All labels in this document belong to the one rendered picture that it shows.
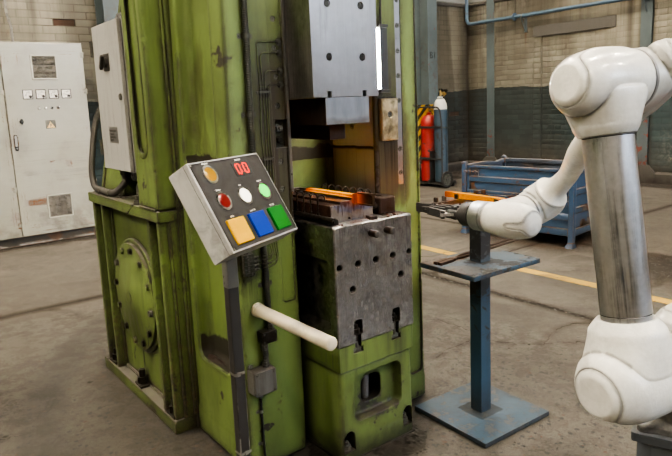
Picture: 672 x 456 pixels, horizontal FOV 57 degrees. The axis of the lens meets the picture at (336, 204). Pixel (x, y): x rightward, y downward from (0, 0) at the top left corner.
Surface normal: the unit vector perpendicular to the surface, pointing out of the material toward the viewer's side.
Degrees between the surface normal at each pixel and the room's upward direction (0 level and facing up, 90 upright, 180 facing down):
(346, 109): 90
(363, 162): 90
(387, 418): 90
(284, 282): 90
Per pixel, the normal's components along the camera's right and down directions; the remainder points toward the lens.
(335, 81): 0.61, 0.11
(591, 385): -0.84, 0.25
